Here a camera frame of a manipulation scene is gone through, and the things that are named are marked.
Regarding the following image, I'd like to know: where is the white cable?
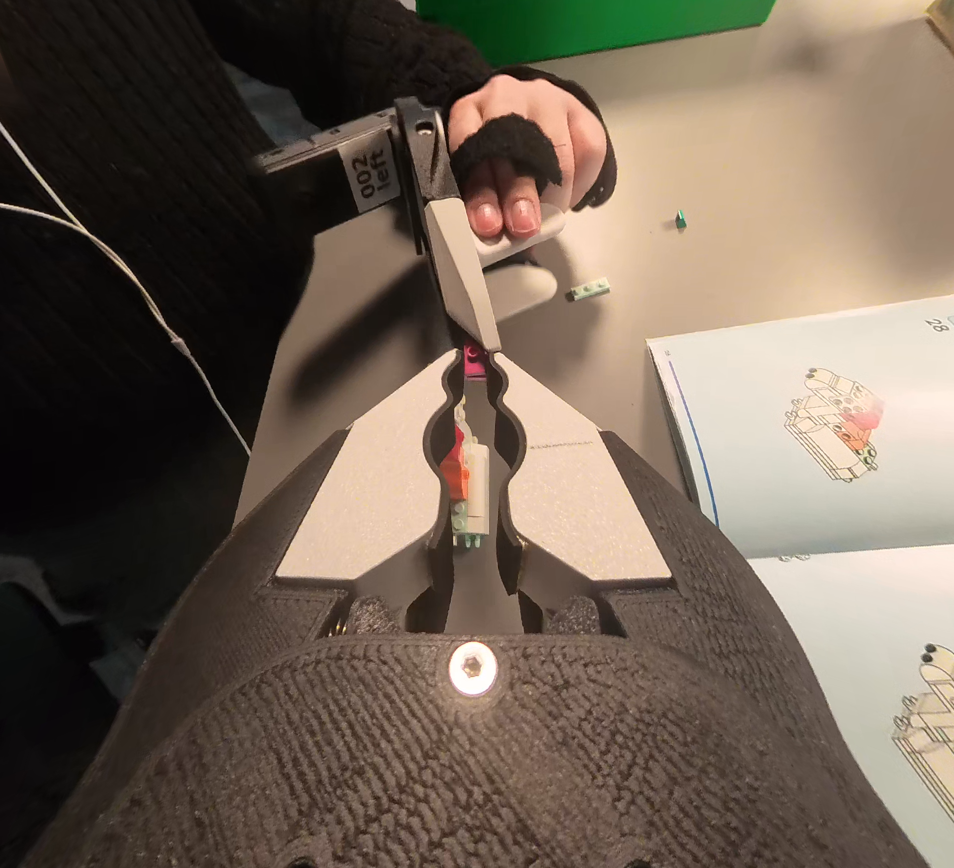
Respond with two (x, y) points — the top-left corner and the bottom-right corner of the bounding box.
(0, 123), (252, 455)

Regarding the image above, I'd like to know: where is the pale blue instruction booklet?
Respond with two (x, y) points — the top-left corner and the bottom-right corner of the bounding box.
(647, 296), (954, 868)

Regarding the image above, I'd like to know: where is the person's left forearm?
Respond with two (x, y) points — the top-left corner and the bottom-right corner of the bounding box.
(142, 0), (496, 139)

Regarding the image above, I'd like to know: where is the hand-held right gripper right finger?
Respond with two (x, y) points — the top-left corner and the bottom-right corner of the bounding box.
(488, 352), (675, 634)

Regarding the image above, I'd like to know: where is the person's body black clothing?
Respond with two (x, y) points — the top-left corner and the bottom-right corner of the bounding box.
(0, 0), (318, 868)

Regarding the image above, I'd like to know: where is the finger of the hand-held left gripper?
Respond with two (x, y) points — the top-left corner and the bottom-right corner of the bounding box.
(423, 197), (502, 353)

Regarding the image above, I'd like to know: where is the person's left hand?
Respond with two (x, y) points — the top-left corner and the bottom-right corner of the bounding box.
(446, 73), (620, 240)

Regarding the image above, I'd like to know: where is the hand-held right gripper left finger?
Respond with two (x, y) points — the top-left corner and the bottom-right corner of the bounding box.
(276, 350), (459, 634)

